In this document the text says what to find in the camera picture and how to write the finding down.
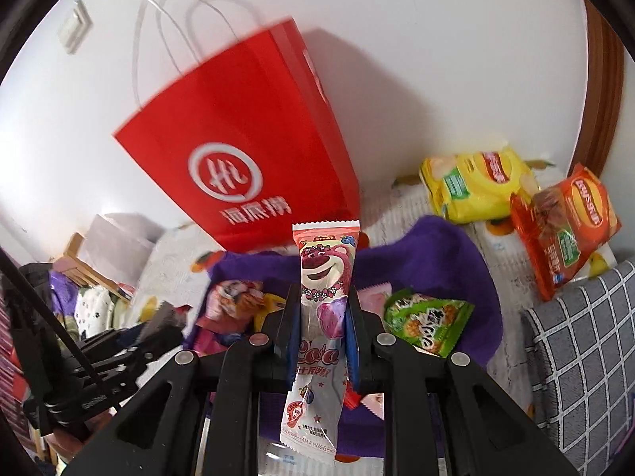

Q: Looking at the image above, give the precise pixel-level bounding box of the red paper bag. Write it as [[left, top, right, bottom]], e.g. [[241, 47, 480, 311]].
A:
[[112, 0, 362, 253]]

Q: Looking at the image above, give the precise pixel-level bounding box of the purple towel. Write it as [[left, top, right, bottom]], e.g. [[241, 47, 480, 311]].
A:
[[189, 215, 504, 457]]

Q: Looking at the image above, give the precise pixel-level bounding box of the red boxes stack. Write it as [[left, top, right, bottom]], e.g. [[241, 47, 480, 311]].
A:
[[0, 282, 31, 427]]

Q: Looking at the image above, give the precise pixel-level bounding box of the fruit print tablecloth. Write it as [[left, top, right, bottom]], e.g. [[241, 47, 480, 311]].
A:
[[131, 163, 621, 476]]

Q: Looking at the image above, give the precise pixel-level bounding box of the white light switch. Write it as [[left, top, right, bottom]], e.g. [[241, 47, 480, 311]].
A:
[[57, 0, 94, 55]]

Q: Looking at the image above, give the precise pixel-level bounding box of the orange chips bag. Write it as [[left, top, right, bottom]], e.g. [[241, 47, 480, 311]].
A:
[[510, 163, 622, 302]]

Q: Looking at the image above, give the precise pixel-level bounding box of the brown wooden door frame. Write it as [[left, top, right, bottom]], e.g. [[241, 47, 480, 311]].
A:
[[575, 0, 626, 177]]

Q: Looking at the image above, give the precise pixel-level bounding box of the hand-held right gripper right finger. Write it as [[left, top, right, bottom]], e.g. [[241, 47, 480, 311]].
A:
[[346, 288, 581, 476]]

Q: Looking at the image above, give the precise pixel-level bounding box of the white dotted cloth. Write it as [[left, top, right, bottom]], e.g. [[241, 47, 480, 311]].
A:
[[74, 285, 132, 338]]

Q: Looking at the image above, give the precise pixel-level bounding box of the purple cloth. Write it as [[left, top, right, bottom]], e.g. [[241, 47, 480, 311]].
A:
[[50, 270, 83, 328]]

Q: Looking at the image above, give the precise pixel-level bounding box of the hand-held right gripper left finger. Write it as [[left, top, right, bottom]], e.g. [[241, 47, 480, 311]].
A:
[[74, 285, 303, 476]]

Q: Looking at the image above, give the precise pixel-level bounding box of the white plastic bag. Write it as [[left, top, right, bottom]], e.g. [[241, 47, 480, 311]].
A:
[[79, 213, 164, 288]]

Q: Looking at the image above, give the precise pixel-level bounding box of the pink strawberry snack packet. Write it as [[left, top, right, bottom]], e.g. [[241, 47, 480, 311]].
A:
[[193, 280, 264, 353]]

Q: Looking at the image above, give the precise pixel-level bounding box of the long bear print packet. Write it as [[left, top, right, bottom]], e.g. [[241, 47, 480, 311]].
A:
[[279, 222, 360, 462]]

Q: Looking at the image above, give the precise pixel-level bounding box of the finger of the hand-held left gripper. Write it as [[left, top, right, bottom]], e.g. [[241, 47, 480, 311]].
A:
[[99, 342, 167, 382], [116, 302, 187, 353]]

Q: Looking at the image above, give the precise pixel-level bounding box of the wooden furniture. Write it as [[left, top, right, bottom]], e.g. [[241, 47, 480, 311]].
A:
[[52, 232, 132, 303]]

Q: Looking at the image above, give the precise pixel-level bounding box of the pink peach candy packet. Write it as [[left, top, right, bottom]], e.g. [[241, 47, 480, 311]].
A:
[[357, 282, 393, 318]]

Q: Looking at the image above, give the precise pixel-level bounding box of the grey checked cloth pink star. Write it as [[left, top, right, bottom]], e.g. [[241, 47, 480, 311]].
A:
[[520, 260, 635, 462]]

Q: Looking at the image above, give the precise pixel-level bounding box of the yellow chips bag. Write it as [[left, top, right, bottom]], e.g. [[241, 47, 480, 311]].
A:
[[419, 146, 539, 225]]

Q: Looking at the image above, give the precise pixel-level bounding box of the yellow triangular snack packet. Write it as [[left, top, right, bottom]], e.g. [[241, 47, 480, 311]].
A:
[[253, 294, 287, 330]]

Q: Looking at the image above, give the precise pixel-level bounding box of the green snack packet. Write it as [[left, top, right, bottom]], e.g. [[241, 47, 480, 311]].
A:
[[384, 288, 475, 358]]

